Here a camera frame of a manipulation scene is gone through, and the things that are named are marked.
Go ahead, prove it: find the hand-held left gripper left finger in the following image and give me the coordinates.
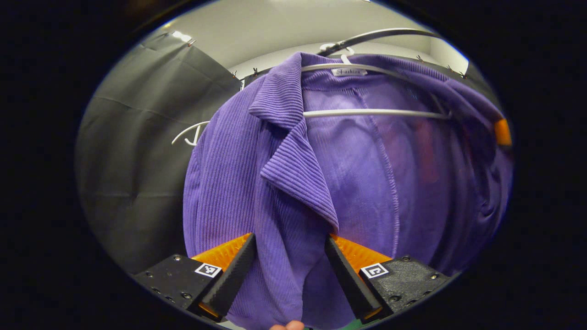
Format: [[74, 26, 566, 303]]
[[133, 232, 257, 323]]

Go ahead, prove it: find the white clothes hanger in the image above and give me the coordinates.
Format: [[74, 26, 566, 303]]
[[300, 43, 454, 121], [172, 121, 210, 146]]

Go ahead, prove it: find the purple ribbed jacket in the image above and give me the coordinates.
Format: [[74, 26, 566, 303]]
[[183, 51, 513, 330]]

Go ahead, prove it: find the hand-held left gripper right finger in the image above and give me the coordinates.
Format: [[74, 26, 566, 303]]
[[325, 233, 452, 324]]

